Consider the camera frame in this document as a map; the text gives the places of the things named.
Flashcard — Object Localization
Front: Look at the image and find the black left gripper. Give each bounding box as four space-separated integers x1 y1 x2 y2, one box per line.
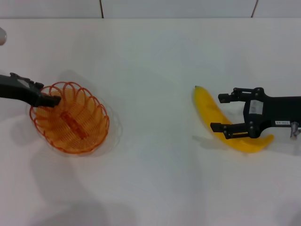
0 73 62 108

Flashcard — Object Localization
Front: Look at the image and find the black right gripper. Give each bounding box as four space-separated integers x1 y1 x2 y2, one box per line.
210 87 301 140

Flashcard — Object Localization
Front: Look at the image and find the yellow banana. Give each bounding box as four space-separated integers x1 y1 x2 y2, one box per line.
193 85 275 153

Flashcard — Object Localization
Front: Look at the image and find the orange wire basket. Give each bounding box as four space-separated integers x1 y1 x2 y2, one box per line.
29 81 110 155

